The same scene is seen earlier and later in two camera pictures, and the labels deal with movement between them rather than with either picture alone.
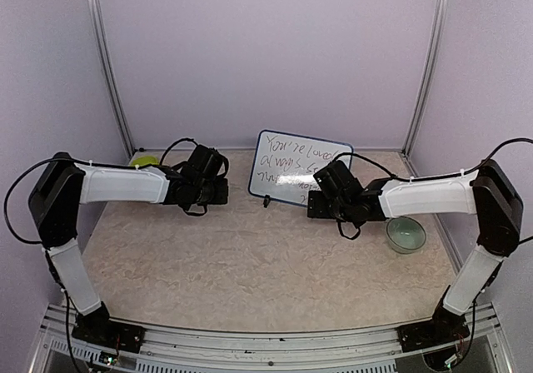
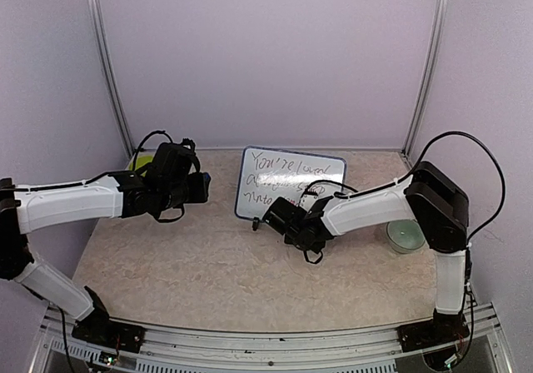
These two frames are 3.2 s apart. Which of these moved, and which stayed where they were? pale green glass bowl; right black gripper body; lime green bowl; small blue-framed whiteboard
Moved: small blue-framed whiteboard; right black gripper body
Stayed: pale green glass bowl; lime green bowl
